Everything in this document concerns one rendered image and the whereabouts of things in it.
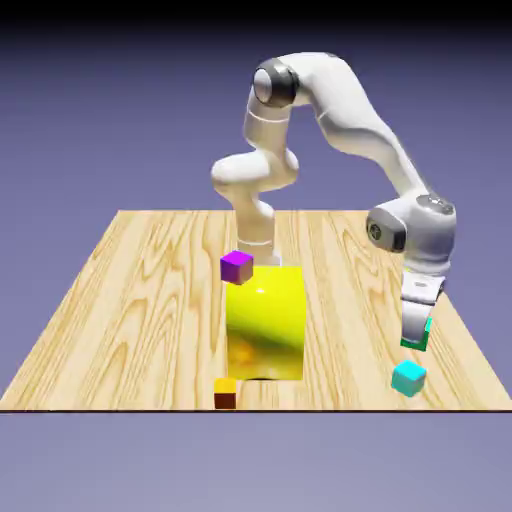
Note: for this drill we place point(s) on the small orange cube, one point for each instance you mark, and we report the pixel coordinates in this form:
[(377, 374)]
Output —
[(225, 393)]

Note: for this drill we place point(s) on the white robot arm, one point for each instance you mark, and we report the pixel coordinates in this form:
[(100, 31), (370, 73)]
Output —
[(352, 120)]

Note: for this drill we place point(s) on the small green cube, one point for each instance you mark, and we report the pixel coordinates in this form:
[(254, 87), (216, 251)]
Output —
[(423, 342)]

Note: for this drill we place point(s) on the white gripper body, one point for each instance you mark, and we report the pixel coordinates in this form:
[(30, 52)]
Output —
[(418, 296)]

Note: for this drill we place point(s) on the small purple cube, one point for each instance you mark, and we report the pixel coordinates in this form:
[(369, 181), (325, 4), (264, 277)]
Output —
[(236, 267)]

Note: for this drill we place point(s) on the large yellow box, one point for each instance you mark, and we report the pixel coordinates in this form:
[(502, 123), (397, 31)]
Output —
[(266, 320)]

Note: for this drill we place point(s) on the small cyan cube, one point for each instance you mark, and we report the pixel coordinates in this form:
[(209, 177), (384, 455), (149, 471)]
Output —
[(408, 378)]

